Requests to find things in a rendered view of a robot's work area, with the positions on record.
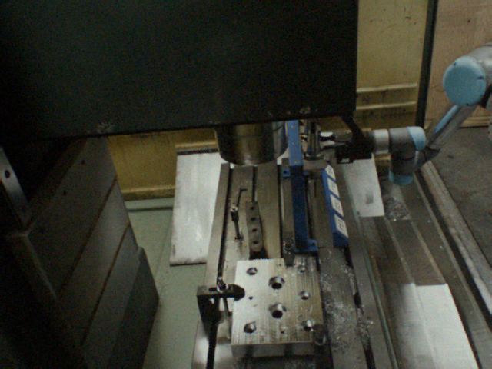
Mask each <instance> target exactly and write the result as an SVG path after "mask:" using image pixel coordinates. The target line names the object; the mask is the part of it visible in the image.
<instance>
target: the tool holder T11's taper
mask: <svg viewBox="0 0 492 369"><path fill-rule="evenodd" d="M306 152H307V154H309V155H310V156H317V155H319V154H320V153H321V144H320V140H319V135H318V131H316V132H314V133H311V132H310V130H309V131H308V138H307V150H306Z"/></svg>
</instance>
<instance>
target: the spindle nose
mask: <svg viewBox="0 0 492 369"><path fill-rule="evenodd" d="M213 130H214V136H215V140H216V145H217V148H218V152H219V155H220V157H221V158H222V159H223V160H225V161H226V162H228V163H231V164H233V165H241V166H254V165H263V164H266V163H268V162H271V161H273V160H275V159H278V158H280V157H281V156H282V155H283V154H284V153H285V152H286V150H287V148H288V122H287V121H281V122H271V123H262V124H252V125H234V126H225V127H216V128H213Z"/></svg>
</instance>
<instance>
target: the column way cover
mask: <svg viewBox="0 0 492 369"><path fill-rule="evenodd" d="M117 179H118V173H117V171H116V169H115V165H114V162H113V159H111V154H110V151H109V149H108V144H107V141H106V138H105V137H96V138H78V139H72V140H71V141H70V143H69V144H68V147H67V148H66V149H65V151H64V153H63V154H61V156H60V157H59V159H58V160H57V162H56V164H55V166H54V167H53V169H52V170H51V171H50V172H49V173H48V175H47V176H46V178H45V180H44V181H43V182H42V184H41V186H40V187H38V189H37V191H36V192H35V194H34V196H33V197H32V199H31V200H30V201H29V202H28V204H30V208H31V210H32V212H33V214H34V216H35V217H34V219H33V221H32V223H31V224H30V225H29V226H28V228H27V230H26V231H24V230H22V231H19V230H18V229H15V230H14V231H9V232H8V233H7V235H6V236H5V241H6V242H7V244H8V247H9V249H10V251H11V252H12V253H13V255H14V257H15V260H16V262H17V264H18V266H19V268H20V269H21V271H22V273H23V276H24V278H25V279H26V281H27V282H28V285H29V287H30V288H31V291H32V293H33V295H34V296H35V299H36V301H40V302H41V303H42V307H43V308H44V310H45V313H46V314H47V316H48V319H49V321H50V323H51V325H52V327H53V328H54V329H55V332H56V334H57V335H58V338H59V340H60V342H61V345H62V347H63V348H64V350H66V351H67V352H68V355H70V357H71V360H72V362H73V364H74V366H75V368H76V369H106V368H107V366H108V363H109V361H110V357H111V353H112V350H113V347H114V344H115V341H116V339H117V336H118V332H119V328H120V326H121V321H122V318H123V314H125V310H126V307H127V303H128V299H129V296H130V293H131V289H132V286H133V284H134V283H135V278H136V275H137V273H138V268H139V265H140V261H139V259H138V255H137V252H136V250H135V245H134V242H133V239H132V236H131V232H130V230H129V225H130V220H129V218H128V214H126V212H127V211H126V210H125V206H124V204H123V201H122V198H121V193H120V191H119V188H118V184H117Z"/></svg>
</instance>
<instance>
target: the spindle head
mask: <svg viewBox="0 0 492 369"><path fill-rule="evenodd" d="M357 42H358V0H0V114H1V115H2V117H3V119H4V121H5V124H6V127H7V129H8V131H9V134H11V137H12V138H13V139H14V140H15V143H16V144H21V143H29V142H40V141H58V140H68V139H78V138H96V137H105V136H115V135H133V134H142V133H152V132H162V131H180V130H188V129H198V128H216V127H225V126H234V125H252V124H262V123H271V122H281V121H298V120H308V119H317V118H326V117H335V116H345V115H353V111H356V98H357Z"/></svg>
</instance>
